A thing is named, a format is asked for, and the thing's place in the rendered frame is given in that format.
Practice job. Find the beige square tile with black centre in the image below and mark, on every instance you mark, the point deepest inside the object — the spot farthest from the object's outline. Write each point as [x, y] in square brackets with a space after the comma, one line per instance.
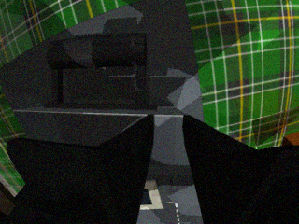
[151, 198]

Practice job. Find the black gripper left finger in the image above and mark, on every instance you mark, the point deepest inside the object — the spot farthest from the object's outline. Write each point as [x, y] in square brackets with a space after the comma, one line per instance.
[114, 172]

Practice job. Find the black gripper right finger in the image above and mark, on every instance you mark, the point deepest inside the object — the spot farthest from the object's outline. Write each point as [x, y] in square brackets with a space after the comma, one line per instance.
[232, 178]

